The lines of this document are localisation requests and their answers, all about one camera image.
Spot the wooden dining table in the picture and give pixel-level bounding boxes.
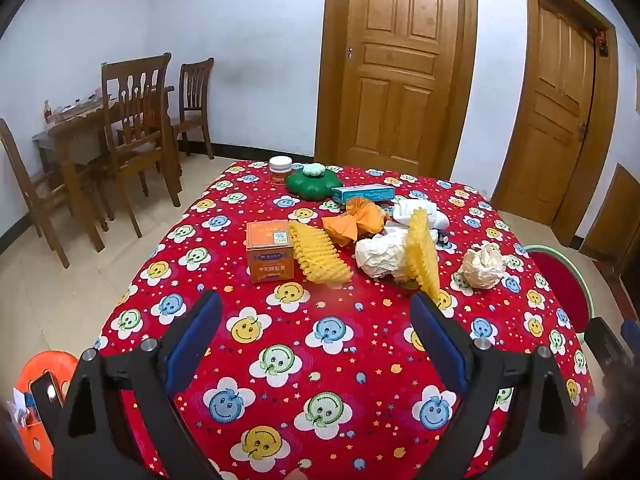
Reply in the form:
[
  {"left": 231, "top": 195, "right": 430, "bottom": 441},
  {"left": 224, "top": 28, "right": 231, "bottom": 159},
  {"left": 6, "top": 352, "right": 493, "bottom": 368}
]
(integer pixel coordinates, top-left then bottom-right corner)
[{"left": 32, "top": 85, "right": 181, "bottom": 211}]

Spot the yellow foam fruit net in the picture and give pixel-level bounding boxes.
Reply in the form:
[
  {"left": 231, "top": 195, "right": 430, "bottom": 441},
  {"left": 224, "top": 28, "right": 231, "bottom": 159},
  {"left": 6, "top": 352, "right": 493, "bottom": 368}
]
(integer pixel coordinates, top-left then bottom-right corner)
[
  {"left": 289, "top": 220, "right": 354, "bottom": 284},
  {"left": 405, "top": 208, "right": 442, "bottom": 301}
]

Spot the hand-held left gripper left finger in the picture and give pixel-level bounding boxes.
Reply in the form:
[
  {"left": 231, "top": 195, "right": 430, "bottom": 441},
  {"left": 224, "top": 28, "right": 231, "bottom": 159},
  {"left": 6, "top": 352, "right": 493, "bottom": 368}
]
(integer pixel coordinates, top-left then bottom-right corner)
[{"left": 52, "top": 290, "right": 226, "bottom": 480}]

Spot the low wooden cabinet door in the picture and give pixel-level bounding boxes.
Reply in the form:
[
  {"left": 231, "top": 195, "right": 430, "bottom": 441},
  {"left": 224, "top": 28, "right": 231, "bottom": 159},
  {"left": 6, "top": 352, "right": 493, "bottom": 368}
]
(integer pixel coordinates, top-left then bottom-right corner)
[{"left": 580, "top": 162, "right": 640, "bottom": 262}]

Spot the red basin with green rim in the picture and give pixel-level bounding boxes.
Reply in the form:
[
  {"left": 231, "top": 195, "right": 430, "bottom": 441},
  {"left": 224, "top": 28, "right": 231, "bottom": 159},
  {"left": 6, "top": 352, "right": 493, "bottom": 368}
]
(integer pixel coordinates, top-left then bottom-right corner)
[{"left": 522, "top": 245, "right": 594, "bottom": 342}]

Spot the white jar with orange label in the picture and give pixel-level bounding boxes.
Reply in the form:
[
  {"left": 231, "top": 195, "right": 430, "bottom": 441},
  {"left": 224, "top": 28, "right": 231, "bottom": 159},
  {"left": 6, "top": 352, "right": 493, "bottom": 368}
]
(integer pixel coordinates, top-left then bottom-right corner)
[{"left": 269, "top": 156, "right": 294, "bottom": 186}]

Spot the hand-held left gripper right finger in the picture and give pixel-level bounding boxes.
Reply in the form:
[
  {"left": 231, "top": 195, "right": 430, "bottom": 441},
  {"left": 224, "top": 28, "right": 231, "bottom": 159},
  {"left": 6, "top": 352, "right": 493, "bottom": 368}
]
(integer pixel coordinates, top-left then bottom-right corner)
[{"left": 410, "top": 291, "right": 586, "bottom": 480}]

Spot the orange cardboard box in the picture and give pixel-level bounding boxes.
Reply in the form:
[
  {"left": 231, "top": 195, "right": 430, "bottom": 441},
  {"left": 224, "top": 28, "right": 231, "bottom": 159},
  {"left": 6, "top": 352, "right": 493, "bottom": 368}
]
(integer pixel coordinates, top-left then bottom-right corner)
[{"left": 245, "top": 220, "right": 297, "bottom": 285}]

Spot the teal and white carton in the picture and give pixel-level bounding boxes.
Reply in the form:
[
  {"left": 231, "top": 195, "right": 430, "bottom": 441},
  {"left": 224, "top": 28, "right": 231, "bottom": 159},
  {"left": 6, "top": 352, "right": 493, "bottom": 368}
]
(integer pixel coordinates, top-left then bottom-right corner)
[{"left": 331, "top": 185, "right": 396, "bottom": 205}]

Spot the white sock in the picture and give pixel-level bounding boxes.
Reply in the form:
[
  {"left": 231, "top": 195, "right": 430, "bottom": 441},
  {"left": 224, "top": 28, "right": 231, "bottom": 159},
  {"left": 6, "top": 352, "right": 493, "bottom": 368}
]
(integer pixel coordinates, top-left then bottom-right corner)
[{"left": 392, "top": 199, "right": 449, "bottom": 234}]

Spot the wooden panel door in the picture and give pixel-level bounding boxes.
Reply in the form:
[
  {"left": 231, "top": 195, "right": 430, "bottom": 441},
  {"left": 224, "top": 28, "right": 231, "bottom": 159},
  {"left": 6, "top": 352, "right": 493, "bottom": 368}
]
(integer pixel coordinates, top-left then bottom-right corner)
[{"left": 315, "top": 0, "right": 481, "bottom": 181}]

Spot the green flower-shaped container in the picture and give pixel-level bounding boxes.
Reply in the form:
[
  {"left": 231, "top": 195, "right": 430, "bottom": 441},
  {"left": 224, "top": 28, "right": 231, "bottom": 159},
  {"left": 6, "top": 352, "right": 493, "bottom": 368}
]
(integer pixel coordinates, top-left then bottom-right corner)
[{"left": 285, "top": 162, "right": 345, "bottom": 201}]

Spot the orange paper wrapper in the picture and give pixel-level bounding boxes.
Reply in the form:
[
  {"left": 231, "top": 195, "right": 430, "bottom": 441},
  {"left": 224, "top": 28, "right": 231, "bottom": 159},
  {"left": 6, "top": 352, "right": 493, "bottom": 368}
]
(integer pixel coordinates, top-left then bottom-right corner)
[{"left": 321, "top": 197, "right": 389, "bottom": 247}]

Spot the wooden door with brass lock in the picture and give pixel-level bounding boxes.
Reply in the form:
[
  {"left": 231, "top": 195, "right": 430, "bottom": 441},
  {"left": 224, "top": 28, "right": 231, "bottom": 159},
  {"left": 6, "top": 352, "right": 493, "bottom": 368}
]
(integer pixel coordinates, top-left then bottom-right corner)
[{"left": 492, "top": 0, "right": 621, "bottom": 242}]

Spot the orange plastic stool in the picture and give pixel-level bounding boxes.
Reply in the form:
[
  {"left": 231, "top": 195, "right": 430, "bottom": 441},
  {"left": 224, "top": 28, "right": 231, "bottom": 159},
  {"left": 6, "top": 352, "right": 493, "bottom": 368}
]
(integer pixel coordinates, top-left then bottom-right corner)
[{"left": 15, "top": 350, "right": 81, "bottom": 478}]

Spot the red smiley flower tablecloth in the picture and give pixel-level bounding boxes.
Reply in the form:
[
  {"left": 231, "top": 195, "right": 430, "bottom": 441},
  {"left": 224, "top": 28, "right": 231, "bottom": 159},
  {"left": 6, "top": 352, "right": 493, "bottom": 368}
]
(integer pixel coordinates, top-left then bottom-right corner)
[{"left": 92, "top": 160, "right": 598, "bottom": 480}]

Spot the black smartphone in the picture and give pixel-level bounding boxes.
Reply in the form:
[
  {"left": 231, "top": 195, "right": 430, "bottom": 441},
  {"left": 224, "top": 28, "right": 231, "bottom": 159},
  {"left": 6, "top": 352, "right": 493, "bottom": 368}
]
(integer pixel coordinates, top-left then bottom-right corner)
[{"left": 28, "top": 371, "right": 66, "bottom": 412}]

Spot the white paper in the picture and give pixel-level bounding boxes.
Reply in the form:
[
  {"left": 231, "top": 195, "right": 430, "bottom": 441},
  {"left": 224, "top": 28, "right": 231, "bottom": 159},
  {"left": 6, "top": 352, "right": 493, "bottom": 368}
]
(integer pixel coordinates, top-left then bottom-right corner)
[
  {"left": 355, "top": 227, "right": 416, "bottom": 281},
  {"left": 460, "top": 242, "right": 509, "bottom": 290}
]

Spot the wooden dining chair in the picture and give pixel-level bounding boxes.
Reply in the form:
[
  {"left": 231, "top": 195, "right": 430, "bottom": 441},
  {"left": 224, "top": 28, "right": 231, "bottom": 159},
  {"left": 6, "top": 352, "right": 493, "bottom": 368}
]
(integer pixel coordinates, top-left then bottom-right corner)
[
  {"left": 170, "top": 57, "right": 216, "bottom": 161},
  {"left": 0, "top": 117, "right": 106, "bottom": 269},
  {"left": 100, "top": 52, "right": 182, "bottom": 239}
]

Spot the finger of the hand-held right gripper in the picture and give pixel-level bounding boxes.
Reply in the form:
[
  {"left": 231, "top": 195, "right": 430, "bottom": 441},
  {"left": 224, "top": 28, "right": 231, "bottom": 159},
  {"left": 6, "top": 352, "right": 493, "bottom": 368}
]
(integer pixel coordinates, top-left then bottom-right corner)
[{"left": 585, "top": 317, "right": 633, "bottom": 377}]

